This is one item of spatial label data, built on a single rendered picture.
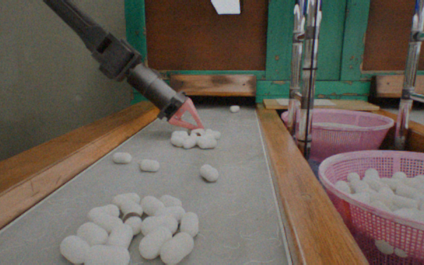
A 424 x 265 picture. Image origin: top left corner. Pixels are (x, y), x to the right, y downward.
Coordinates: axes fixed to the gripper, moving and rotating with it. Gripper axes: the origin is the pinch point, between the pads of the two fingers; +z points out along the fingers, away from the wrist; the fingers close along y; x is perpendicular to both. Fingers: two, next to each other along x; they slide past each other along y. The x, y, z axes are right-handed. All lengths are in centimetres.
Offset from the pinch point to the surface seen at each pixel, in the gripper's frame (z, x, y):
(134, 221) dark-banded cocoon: -1.1, 1.1, -43.4
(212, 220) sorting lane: 5.9, -2.7, -39.4
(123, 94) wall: -45, 48, 129
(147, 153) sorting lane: -5.2, 7.0, -14.5
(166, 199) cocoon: 0.6, -0.2, -37.9
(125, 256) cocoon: -0.2, 0.4, -49.0
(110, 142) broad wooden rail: -12.3, 11.6, -11.7
